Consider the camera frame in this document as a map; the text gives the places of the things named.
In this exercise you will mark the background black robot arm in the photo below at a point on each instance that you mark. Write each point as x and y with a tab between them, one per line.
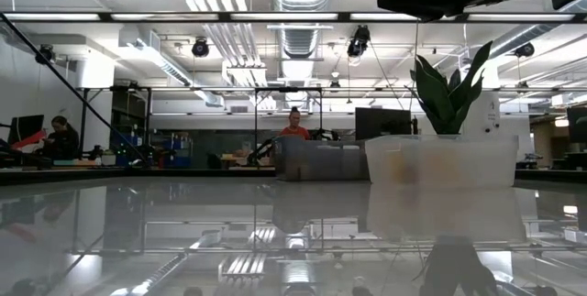
261	149

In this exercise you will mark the clear plastic bin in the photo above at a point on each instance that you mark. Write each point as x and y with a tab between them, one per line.
495	163

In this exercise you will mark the grey plastic bin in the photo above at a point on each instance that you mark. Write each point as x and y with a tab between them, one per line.
316	163

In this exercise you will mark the black ceiling spotlight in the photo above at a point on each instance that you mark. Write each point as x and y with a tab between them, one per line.
200	47
44	53
524	49
358	41

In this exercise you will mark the green snake plant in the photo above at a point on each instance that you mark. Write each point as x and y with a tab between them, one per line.
442	99

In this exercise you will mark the white building column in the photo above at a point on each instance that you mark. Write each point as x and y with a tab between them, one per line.
488	112

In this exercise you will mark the black computer monitor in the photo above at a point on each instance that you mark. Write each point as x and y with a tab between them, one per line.
383	124
25	128
578	124

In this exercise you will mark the person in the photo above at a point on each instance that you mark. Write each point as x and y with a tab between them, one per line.
59	142
295	128

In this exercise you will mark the blue storage bins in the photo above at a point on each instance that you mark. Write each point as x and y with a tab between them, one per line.
176	151

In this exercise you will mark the red flat object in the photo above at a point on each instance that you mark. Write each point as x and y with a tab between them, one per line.
27	141

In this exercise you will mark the black overhead frame beam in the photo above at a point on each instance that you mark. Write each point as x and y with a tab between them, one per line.
229	17

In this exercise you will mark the black background station frame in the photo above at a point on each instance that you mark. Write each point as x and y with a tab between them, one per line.
206	89

